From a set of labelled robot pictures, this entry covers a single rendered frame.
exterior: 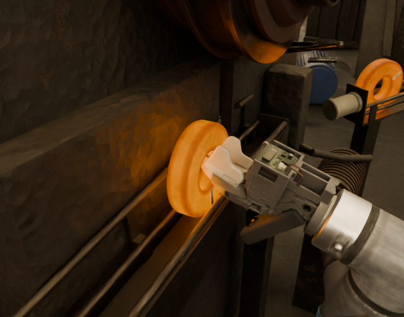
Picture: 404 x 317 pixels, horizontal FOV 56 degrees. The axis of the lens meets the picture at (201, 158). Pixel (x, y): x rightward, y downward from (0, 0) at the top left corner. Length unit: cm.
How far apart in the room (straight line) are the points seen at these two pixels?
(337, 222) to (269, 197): 9
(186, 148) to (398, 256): 31
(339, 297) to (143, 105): 39
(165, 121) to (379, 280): 37
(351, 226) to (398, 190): 159
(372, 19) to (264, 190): 300
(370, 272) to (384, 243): 4
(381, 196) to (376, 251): 150
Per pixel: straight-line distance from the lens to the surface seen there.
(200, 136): 55
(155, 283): 51
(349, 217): 52
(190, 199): 57
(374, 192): 204
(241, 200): 54
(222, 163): 55
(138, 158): 55
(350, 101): 110
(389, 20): 339
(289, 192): 54
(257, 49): 60
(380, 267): 54
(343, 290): 60
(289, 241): 162
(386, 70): 117
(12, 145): 45
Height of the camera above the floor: 106
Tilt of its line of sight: 30 degrees down
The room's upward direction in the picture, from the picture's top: straight up
